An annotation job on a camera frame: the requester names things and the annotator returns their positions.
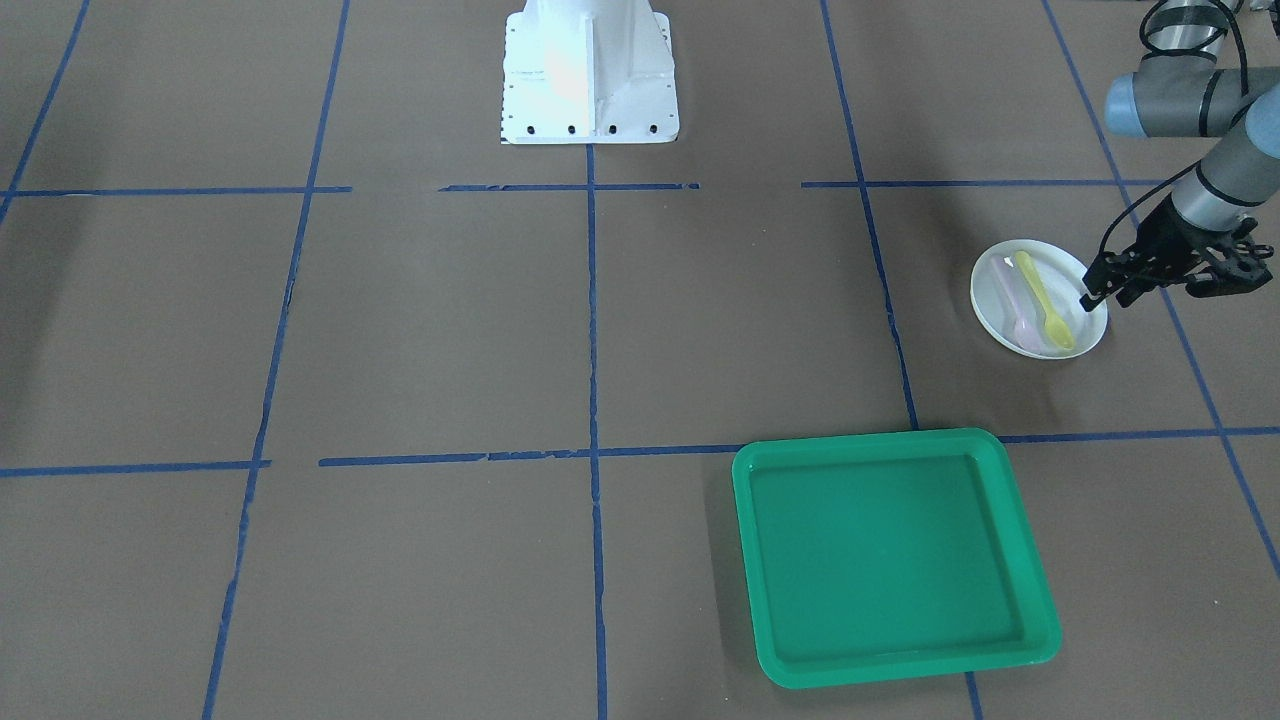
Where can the green plastic tray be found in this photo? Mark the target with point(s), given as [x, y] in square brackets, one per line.
[889, 556]

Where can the yellow plastic spoon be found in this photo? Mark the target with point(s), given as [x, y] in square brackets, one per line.
[1055, 328]

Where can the white round plate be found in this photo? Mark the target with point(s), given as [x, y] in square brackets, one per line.
[1062, 274]

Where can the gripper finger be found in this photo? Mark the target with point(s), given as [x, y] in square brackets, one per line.
[1103, 277]
[1130, 286]

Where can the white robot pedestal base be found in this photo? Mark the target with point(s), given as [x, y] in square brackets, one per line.
[588, 72]

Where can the brown paper table cover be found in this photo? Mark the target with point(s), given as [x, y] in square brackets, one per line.
[320, 402]

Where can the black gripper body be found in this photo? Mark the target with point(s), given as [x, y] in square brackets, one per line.
[1165, 233]

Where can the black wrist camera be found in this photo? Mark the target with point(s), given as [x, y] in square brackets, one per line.
[1229, 267]

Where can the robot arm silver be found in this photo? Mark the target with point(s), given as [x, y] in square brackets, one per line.
[1195, 81]

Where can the pink plastic spoon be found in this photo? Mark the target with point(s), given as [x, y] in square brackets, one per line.
[1021, 329]

